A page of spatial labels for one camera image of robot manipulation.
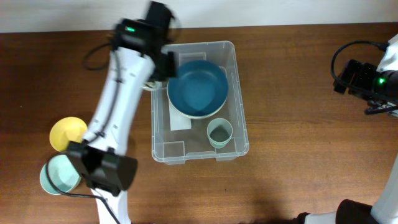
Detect cream plastic cup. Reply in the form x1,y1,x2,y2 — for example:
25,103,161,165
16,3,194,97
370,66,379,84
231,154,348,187
142,81,162,91

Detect dark blue bowl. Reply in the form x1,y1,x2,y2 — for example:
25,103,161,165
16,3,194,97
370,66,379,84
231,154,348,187
167,60,229,118

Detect beige plastic bowl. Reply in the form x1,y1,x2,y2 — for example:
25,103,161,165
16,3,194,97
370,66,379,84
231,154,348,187
167,87,229,119

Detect grey plastic cup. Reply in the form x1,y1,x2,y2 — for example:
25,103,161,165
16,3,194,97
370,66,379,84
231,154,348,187
206,118,233,142

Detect yellow plastic bowl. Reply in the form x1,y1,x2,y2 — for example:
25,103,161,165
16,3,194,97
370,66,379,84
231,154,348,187
49,117,88,151

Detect light teal plastic bowl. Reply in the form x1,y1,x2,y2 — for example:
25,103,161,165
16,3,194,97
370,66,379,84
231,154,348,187
40,155,81,195

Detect green plastic cup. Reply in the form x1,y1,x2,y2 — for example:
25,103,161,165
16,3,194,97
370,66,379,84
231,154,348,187
209,138,232,149

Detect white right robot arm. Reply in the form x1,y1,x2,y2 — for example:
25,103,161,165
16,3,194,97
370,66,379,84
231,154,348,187
295,37,397,223

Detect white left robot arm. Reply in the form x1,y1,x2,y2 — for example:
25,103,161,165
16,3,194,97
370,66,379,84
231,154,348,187
66,19,175,223

